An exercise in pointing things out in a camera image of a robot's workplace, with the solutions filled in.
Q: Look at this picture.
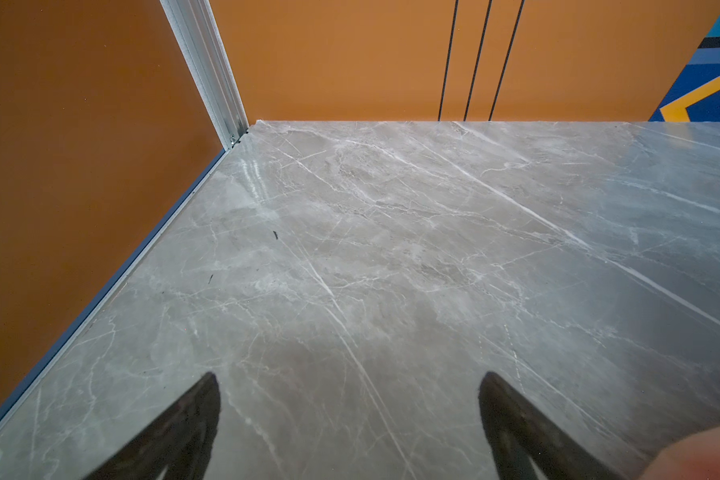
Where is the pink plastic bag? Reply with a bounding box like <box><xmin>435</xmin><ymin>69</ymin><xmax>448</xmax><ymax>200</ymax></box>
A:
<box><xmin>640</xmin><ymin>426</ymin><xmax>720</xmax><ymax>480</ymax></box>

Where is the aluminium corner post left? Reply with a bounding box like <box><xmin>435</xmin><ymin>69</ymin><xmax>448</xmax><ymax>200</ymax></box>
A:
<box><xmin>160</xmin><ymin>0</ymin><xmax>249</xmax><ymax>151</ymax></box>

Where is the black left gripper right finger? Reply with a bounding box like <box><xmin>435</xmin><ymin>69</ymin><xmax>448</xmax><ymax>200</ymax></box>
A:
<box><xmin>478</xmin><ymin>372</ymin><xmax>619</xmax><ymax>479</ymax></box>

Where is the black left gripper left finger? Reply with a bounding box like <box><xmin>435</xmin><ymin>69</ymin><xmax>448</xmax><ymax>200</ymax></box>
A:
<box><xmin>87</xmin><ymin>371</ymin><xmax>221</xmax><ymax>479</ymax></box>

